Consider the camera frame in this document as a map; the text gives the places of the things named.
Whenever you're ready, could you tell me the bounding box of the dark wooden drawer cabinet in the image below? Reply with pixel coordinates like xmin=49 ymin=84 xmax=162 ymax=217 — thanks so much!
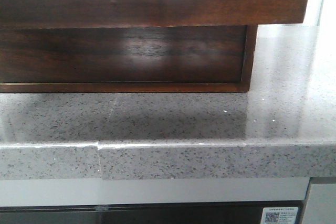
xmin=0 ymin=24 xmax=259 ymax=93

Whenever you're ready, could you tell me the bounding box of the wooden drawer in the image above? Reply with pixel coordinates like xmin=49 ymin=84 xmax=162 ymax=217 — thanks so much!
xmin=1 ymin=0 xmax=308 ymax=29
xmin=0 ymin=25 xmax=247 ymax=84

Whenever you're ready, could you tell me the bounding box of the white QR code sticker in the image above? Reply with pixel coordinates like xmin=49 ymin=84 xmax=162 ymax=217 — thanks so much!
xmin=260 ymin=207 xmax=299 ymax=224

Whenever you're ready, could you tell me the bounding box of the black appliance under counter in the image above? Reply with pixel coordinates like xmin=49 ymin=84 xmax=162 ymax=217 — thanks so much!
xmin=1 ymin=201 xmax=303 ymax=223

